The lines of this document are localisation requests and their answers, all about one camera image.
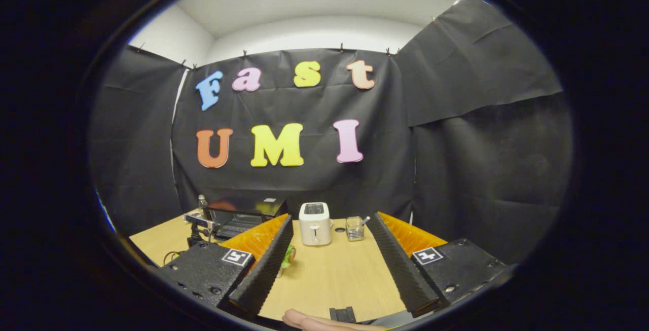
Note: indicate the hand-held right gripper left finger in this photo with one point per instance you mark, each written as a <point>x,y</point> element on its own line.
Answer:
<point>266,270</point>

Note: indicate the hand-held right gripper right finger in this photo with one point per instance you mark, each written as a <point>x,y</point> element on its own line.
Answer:
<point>398,265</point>

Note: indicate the lettuce sandwich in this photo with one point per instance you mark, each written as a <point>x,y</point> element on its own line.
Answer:
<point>287,259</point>

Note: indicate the black electric oven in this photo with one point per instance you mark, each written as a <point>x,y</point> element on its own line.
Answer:
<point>243,208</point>

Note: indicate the metal spoon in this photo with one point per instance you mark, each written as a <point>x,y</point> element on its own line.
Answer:
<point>364,220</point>

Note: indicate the white toaster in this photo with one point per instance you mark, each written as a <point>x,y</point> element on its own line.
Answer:
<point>315,227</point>

